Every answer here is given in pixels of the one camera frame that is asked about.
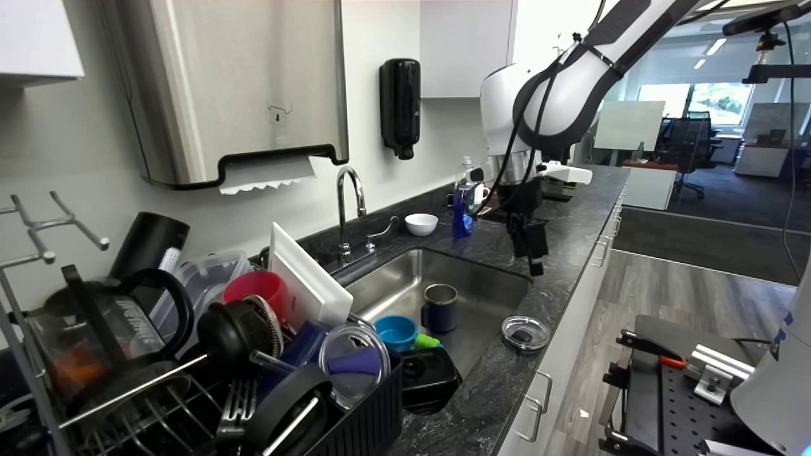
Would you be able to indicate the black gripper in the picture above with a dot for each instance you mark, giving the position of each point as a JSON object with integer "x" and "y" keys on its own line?
{"x": 521, "y": 201}

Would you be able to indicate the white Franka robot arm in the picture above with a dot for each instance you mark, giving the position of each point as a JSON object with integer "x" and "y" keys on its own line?
{"x": 583, "y": 85}

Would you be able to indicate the navy blue thermos cup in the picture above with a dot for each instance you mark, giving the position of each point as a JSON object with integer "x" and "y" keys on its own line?
{"x": 440, "y": 309}

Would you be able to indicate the stainless steel sink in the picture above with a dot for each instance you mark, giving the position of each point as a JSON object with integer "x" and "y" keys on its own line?
{"x": 396, "y": 287}

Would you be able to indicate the red plastic cup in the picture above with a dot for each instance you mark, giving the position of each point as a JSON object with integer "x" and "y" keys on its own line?
{"x": 255, "y": 287}

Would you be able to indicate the blue dish soap bottle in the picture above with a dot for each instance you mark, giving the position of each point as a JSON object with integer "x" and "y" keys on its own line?
{"x": 462, "y": 219}

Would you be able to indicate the small white bowl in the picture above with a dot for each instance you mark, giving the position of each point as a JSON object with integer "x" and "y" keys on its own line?
{"x": 421, "y": 223}

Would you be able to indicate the white lower cabinet drawers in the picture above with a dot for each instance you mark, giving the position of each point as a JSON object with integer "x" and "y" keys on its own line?
{"x": 548, "y": 389}

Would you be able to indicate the white board on stand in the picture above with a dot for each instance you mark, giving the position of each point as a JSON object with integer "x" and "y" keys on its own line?
{"x": 629, "y": 125}

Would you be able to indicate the black clamp with orange trigger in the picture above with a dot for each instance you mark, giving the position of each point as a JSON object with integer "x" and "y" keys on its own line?
{"x": 647, "y": 345}

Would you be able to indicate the black plastic food container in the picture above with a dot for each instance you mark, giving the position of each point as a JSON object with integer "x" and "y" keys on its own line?
{"x": 430, "y": 380}

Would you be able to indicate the dark office chair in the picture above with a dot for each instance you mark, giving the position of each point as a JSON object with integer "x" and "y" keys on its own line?
{"x": 686, "y": 143}

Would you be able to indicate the chrome faucet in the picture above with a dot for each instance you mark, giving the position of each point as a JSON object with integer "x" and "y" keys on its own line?
{"x": 342, "y": 211}

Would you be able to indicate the white cutting board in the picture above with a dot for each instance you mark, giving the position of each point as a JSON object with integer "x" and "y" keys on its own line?
{"x": 307, "y": 282}

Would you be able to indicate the black perforated breadboard table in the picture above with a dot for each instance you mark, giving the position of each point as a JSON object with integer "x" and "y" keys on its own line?
{"x": 676, "y": 413}

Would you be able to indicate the black dish rack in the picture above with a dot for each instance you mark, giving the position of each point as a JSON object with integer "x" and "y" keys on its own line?
{"x": 364, "y": 425}

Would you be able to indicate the white paper towel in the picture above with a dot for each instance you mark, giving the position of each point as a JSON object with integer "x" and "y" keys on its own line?
{"x": 268, "y": 176}

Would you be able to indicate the black round pan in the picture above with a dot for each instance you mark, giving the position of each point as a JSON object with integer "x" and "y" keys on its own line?
{"x": 283, "y": 406}

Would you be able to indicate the clear plastic container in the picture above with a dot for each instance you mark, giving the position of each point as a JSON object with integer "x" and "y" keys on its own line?
{"x": 207, "y": 273}

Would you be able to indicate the steel paper towel dispenser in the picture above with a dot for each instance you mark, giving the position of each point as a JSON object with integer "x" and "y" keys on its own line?
{"x": 237, "y": 85}

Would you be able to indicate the black fork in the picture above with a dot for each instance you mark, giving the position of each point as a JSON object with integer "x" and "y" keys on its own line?
{"x": 240, "y": 409}

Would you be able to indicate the black tumbler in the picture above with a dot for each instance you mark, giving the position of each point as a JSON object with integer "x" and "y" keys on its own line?
{"x": 147, "y": 243}

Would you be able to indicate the glass coffee carafe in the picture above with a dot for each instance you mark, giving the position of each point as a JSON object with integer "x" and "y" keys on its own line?
{"x": 92, "y": 338}

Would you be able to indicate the metal mug tree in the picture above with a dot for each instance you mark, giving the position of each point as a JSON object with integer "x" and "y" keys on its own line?
{"x": 40, "y": 229}

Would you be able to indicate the small white upper cabinet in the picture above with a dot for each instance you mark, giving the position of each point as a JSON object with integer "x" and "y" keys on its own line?
{"x": 40, "y": 34}

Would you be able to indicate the black wall soap dispenser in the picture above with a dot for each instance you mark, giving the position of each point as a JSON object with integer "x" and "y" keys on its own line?
{"x": 401, "y": 104}

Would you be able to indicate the aluminium bracket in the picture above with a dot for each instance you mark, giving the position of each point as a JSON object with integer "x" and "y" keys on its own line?
{"x": 718, "y": 370}

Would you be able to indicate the black overhead camera stand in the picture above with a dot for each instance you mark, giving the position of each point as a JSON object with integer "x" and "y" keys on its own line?
{"x": 768, "y": 21}

